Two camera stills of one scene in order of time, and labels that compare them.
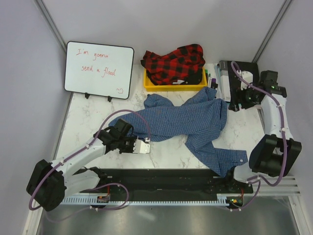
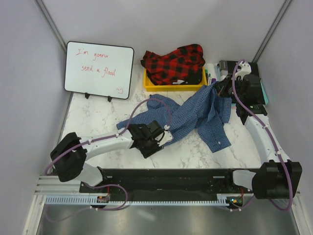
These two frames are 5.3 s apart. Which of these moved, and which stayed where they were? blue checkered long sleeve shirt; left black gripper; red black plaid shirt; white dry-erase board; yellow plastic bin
Moved: blue checkered long sleeve shirt; left black gripper
Stayed: yellow plastic bin; red black plaid shirt; white dry-erase board
